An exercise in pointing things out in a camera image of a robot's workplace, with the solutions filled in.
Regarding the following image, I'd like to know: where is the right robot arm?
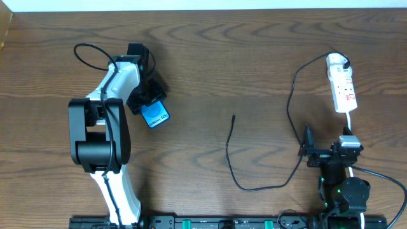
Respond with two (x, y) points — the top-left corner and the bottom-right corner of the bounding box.
(298, 125), (371, 228)

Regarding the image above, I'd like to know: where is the blue Galaxy smartphone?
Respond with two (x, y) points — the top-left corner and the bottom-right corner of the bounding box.
(141, 101), (170, 128)

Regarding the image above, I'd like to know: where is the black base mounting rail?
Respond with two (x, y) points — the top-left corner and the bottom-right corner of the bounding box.
(67, 215), (387, 229)

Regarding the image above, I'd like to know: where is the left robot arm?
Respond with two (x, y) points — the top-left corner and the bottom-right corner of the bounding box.
(68, 43), (170, 228)

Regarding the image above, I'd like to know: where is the white power strip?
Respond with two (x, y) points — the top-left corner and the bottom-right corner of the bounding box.
(329, 76), (357, 113)

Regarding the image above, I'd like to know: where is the white USB charger adapter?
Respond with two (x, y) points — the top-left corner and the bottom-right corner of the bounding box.
(326, 53), (352, 81)

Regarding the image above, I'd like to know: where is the black USB charging cable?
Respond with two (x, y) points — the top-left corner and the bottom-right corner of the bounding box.
(225, 51), (351, 192)

